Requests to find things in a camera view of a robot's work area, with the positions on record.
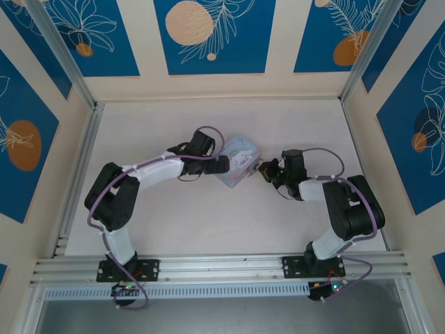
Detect light blue plastic pouch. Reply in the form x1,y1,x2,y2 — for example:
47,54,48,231
213,134,264,190

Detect right black controller board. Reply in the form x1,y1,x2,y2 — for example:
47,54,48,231
308,281,345,303

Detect black controller board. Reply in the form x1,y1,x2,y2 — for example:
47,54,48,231
308,281,345,303
111,282,140,309

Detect left black controller board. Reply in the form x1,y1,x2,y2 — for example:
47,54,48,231
111,282,140,309

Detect grey metal sheet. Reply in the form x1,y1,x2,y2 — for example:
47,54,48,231
33,278,414,334

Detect right gripper thin black cable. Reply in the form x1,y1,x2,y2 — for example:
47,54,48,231
275,183,295,201

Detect gripper thin black cable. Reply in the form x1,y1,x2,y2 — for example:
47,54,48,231
176,171,201,183
275,183,295,201

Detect left gripper thin black cable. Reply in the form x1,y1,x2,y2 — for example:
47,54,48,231
176,171,201,183

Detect right aluminium side rail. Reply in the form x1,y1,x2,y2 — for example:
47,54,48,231
342,100,392,252

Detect aluminium side rail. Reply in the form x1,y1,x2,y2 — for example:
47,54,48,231
51,104,104,259
342,100,392,252

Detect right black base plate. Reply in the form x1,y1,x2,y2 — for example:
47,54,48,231
282,255,347,280

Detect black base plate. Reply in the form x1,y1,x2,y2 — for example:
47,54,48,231
96,259,161,283
282,255,347,280

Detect aluminium mounting rail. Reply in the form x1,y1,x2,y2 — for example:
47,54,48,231
30,250,413,287

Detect left aluminium side rail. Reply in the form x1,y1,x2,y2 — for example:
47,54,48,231
51,104,104,259

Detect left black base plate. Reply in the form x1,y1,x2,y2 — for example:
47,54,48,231
96,259,161,283

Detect white slotted cable duct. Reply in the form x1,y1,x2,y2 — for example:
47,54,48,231
44,281,312,301

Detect right aluminium frame post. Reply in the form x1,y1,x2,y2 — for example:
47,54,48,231
340,0,399,104

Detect aluminium frame post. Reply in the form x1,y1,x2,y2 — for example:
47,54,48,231
24,0,105,111
340,0,399,104

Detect left aluminium frame post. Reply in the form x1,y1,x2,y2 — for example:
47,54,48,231
24,0,105,111

